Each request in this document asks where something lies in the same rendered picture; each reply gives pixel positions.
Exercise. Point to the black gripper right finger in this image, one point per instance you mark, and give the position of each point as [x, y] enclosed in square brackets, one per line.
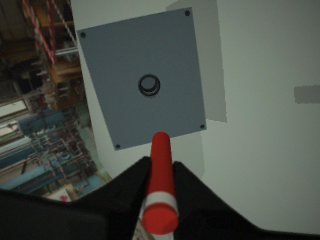
[202, 215]

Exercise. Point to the grey sloped panel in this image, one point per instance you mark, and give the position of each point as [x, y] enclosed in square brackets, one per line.
[145, 73]

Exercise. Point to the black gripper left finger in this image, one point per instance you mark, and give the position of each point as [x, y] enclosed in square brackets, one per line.
[111, 212]

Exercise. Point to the red cylindrical peg with white band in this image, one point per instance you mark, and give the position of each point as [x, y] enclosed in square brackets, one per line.
[160, 209]

